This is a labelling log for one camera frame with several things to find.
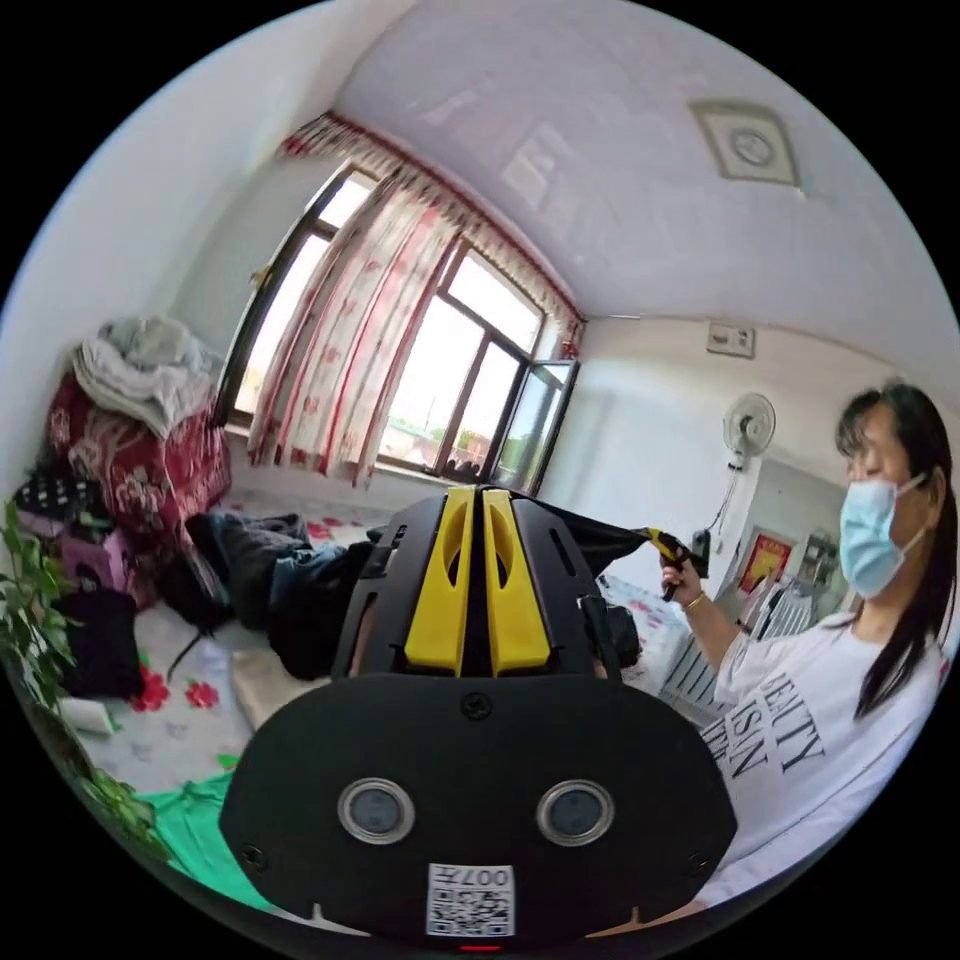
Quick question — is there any person's right forearm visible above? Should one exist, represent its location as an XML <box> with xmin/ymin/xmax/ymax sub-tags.
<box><xmin>686</xmin><ymin>592</ymin><xmax>760</xmax><ymax>680</ymax></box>

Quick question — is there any person's body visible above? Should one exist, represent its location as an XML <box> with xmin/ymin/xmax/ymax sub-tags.
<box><xmin>701</xmin><ymin>382</ymin><xmax>960</xmax><ymax>910</ymax></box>

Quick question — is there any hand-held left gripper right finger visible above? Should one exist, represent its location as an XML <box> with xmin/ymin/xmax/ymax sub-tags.
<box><xmin>482</xmin><ymin>486</ymin><xmax>550</xmax><ymax>675</ymax></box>

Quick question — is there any green garment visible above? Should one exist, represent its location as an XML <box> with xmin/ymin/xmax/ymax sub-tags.
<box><xmin>138</xmin><ymin>772</ymin><xmax>279</xmax><ymax>913</ymax></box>

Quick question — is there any stack of folded quilts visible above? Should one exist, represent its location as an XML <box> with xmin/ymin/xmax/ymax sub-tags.
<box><xmin>44</xmin><ymin>314</ymin><xmax>234</xmax><ymax>543</ymax></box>

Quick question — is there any white radiator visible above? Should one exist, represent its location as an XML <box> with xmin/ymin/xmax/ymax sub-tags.
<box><xmin>659</xmin><ymin>622</ymin><xmax>726</xmax><ymax>715</ymax></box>

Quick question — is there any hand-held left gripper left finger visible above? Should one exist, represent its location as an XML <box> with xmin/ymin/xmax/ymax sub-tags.
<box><xmin>404</xmin><ymin>485</ymin><xmax>478</xmax><ymax>674</ymax></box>

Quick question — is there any pile of clothes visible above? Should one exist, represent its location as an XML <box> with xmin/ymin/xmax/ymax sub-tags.
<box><xmin>183</xmin><ymin>509</ymin><xmax>376</xmax><ymax>682</ymax></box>

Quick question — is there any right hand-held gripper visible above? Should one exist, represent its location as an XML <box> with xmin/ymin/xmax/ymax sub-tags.
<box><xmin>647</xmin><ymin>527</ymin><xmax>712</xmax><ymax>603</ymax></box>

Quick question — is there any green leafy plant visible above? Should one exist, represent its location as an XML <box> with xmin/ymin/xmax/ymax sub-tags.
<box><xmin>0</xmin><ymin>500</ymin><xmax>174</xmax><ymax>865</ymax></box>

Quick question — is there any person's right hand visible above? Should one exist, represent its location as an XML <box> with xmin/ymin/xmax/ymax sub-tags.
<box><xmin>661</xmin><ymin>563</ymin><xmax>708</xmax><ymax>610</ymax></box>

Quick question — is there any black short sleeve shirt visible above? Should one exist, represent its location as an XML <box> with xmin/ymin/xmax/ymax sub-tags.
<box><xmin>517</xmin><ymin>491</ymin><xmax>655</xmax><ymax>669</ymax></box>

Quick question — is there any window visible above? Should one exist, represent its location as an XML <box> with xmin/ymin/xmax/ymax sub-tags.
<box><xmin>213</xmin><ymin>161</ymin><xmax>583</xmax><ymax>498</ymax></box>

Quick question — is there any white wall fan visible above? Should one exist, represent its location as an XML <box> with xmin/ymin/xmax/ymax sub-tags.
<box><xmin>721</xmin><ymin>391</ymin><xmax>778</xmax><ymax>475</ymax></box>

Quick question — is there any square ceiling lamp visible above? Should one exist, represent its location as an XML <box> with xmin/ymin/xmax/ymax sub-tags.
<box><xmin>688</xmin><ymin>97</ymin><xmax>804</xmax><ymax>189</ymax></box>

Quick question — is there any bed with flowered sheet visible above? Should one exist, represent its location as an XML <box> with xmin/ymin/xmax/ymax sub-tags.
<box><xmin>74</xmin><ymin>487</ymin><xmax>721</xmax><ymax>826</ymax></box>

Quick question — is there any black bag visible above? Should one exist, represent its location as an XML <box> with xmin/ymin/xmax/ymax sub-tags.
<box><xmin>52</xmin><ymin>588</ymin><xmax>148</xmax><ymax>700</ymax></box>

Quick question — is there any red flowered curtain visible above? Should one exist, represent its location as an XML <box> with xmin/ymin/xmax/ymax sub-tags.
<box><xmin>247</xmin><ymin>112</ymin><xmax>588</xmax><ymax>489</ymax></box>

